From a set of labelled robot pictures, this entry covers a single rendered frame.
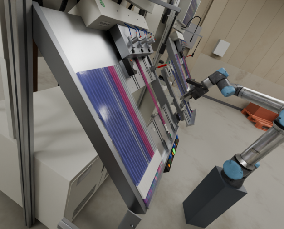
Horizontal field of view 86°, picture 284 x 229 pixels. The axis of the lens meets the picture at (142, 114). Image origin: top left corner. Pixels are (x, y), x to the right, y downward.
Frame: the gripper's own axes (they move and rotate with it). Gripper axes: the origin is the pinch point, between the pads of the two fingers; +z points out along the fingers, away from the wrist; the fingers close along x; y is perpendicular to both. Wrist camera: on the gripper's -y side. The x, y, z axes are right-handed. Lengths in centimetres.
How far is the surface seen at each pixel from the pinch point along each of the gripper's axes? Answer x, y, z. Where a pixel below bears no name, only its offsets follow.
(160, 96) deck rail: -18.2, -11.3, 5.3
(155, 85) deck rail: -18.1, -19.8, 3.4
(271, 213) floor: 41, 173, 9
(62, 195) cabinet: -86, -6, 45
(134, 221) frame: -91, 12, 10
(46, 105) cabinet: -56, -52, 55
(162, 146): -51, 9, 9
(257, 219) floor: 20, 154, 19
